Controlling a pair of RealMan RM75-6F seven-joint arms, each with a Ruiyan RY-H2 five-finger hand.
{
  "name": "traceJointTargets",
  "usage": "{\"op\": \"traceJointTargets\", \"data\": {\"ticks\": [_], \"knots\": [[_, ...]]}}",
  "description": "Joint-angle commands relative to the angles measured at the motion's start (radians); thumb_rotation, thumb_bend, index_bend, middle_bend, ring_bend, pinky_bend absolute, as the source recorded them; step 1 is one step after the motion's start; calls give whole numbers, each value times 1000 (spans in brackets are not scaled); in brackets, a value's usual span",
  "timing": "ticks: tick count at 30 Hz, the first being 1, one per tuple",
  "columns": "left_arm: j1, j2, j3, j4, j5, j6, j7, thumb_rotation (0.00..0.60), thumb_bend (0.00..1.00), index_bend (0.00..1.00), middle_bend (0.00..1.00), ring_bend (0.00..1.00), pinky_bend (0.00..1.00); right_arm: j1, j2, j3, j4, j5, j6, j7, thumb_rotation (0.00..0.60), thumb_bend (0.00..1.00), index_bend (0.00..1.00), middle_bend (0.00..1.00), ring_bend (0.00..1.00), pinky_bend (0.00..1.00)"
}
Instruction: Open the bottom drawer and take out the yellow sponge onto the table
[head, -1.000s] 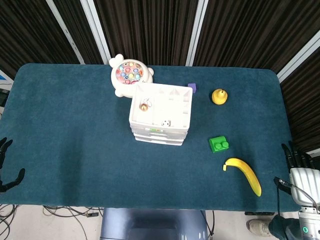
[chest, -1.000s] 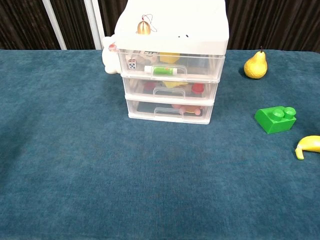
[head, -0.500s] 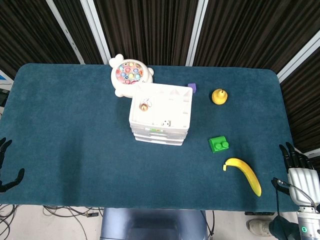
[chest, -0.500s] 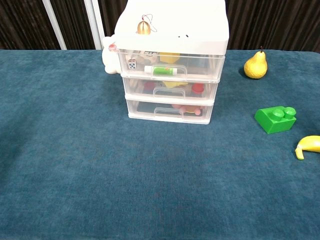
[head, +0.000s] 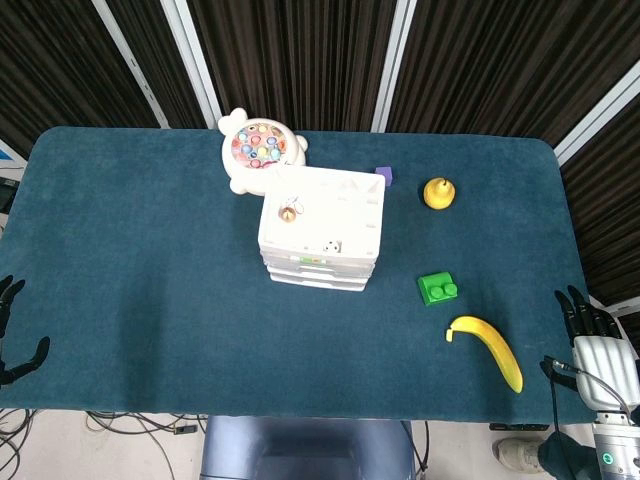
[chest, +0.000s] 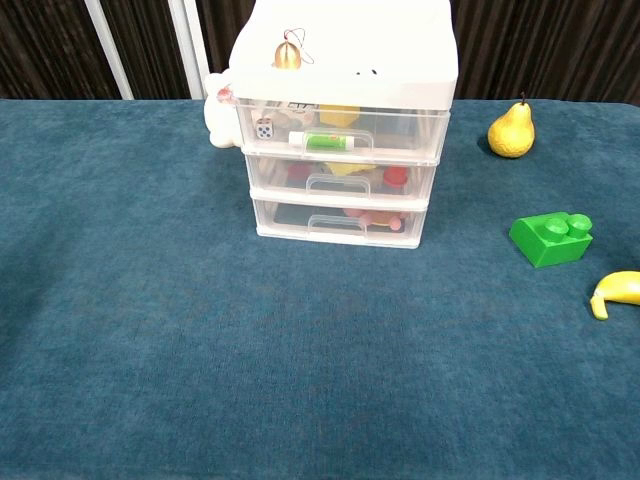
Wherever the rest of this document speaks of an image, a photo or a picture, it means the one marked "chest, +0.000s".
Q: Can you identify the red plastic stamp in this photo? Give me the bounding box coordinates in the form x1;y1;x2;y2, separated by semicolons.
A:
382;166;411;189

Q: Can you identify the small gold bell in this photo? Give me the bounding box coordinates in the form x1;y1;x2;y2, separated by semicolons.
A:
272;27;316;70

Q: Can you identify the double white frame post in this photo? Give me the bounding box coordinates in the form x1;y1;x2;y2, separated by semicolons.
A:
167;0;211;100

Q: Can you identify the green building block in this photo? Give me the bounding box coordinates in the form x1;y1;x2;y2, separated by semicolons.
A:
508;211;595;270

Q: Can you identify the teal table cloth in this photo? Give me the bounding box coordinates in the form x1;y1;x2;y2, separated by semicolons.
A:
0;98;640;480

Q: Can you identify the white fishing game toy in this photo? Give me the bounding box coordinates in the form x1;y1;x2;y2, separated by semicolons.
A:
203;69;242;149

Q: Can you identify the clear drawer with pink toy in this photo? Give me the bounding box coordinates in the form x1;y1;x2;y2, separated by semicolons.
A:
249;194;430;247

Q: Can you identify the pink plastic toy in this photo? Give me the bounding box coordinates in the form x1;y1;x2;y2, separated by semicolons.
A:
344;208;409;231

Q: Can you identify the black pleated curtain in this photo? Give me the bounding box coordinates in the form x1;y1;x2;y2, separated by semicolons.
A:
0;0;640;106

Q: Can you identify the single white frame post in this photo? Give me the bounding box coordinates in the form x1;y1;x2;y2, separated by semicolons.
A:
83;0;135;100

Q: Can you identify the yellow toy pear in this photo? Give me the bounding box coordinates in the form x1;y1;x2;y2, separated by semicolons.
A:
487;91;536;160

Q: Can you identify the yellow toy banana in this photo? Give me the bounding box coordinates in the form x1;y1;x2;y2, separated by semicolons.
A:
589;270;640;321

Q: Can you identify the green white glue stick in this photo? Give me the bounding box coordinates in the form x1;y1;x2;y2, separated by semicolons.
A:
288;130;356;152

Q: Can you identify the white plastic drawer cabinet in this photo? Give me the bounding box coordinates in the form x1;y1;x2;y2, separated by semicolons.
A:
228;0;459;251

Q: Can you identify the yellow toy piece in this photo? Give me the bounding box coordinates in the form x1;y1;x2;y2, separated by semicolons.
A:
318;104;362;129

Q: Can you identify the clear drawer with red stamp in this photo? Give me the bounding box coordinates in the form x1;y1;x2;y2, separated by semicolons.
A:
243;152;440;202

